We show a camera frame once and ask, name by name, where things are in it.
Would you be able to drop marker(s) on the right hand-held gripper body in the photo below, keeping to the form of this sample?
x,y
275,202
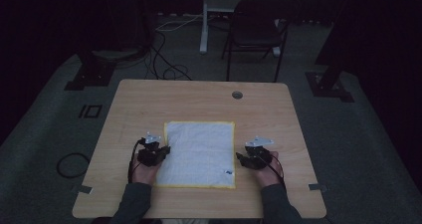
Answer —
x,y
257,156

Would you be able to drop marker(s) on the grey table grommet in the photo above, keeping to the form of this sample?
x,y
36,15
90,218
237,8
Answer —
x,y
237,95

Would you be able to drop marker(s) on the white desk frame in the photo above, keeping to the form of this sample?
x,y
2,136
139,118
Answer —
x,y
204,25

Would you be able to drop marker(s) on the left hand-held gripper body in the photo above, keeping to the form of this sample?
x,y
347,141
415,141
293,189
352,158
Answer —
x,y
151,156

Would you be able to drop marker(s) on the grey tape piece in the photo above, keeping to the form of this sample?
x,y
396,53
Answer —
x,y
84,189
316,186

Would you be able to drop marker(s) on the grey round floor base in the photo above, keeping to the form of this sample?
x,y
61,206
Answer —
x,y
116,53

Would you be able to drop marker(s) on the black folding chair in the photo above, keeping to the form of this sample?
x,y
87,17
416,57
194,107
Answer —
x,y
253,28

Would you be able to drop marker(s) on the white towel with yellow edge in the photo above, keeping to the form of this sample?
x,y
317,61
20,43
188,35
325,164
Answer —
x,y
199,154

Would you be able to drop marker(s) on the black stand base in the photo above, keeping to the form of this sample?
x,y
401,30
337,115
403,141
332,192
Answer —
x,y
89,76
328,86

